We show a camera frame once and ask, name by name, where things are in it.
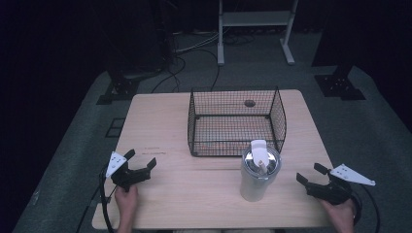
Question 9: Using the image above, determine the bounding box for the person's left hand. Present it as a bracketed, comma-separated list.
[114, 184, 139, 227]

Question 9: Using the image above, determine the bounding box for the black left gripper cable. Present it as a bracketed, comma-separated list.
[98, 167, 117, 233]

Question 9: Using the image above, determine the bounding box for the black stand base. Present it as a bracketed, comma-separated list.
[95, 67, 141, 106]
[313, 63, 367, 102]

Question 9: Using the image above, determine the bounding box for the black floor cable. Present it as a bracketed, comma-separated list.
[150, 48, 222, 94]

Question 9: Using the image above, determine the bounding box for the person's right hand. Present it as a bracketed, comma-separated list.
[320, 197, 358, 233]

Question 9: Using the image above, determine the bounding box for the white metal stand frame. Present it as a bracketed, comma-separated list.
[217, 0, 299, 67]

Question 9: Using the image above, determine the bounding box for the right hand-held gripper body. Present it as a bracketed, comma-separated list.
[305, 163, 377, 206]

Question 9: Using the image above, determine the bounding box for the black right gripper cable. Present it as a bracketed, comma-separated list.
[351, 183, 382, 233]

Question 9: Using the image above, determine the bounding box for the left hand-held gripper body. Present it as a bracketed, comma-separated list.
[105, 150, 153, 192]

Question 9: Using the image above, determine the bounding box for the white tumbler cup with lid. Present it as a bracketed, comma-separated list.
[239, 139, 283, 203]

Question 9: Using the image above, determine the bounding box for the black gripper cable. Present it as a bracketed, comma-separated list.
[98, 167, 117, 233]
[351, 183, 382, 233]

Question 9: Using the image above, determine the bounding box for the white floor cable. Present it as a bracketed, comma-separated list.
[174, 31, 222, 54]

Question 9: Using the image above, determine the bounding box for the black wire mesh basket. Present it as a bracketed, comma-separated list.
[187, 85, 289, 158]

